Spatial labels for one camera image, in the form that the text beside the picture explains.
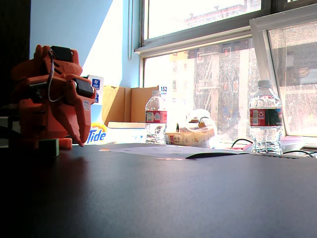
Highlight grey window frame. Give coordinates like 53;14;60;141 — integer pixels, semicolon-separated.
134;0;317;139

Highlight black power cord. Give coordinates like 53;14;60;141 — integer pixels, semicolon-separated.
282;149;316;158

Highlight clear plastic bag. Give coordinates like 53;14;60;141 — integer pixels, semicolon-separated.
164;108;219;149

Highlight robot servo wire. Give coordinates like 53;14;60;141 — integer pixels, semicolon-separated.
48;49;66;103

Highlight clear water bottle, red label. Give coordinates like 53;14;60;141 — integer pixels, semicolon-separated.
145;90;168;145
248;79;283;155

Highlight Tide detergent cardboard box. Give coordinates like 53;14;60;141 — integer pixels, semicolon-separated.
84;75;169;145

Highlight white numbered grid paper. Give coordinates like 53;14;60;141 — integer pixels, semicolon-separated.
110;145;248;160

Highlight white blind cord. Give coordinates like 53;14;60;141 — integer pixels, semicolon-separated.
127;0;132;60

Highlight white framed window screen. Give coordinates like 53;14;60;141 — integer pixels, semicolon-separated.
249;4;317;138

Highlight black adapter cable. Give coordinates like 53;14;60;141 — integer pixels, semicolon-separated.
229;138;254;151

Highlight green cube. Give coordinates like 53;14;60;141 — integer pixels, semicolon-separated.
38;138;60;158

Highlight orange gripper, black servo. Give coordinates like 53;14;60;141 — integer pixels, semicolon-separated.
63;74;97;146

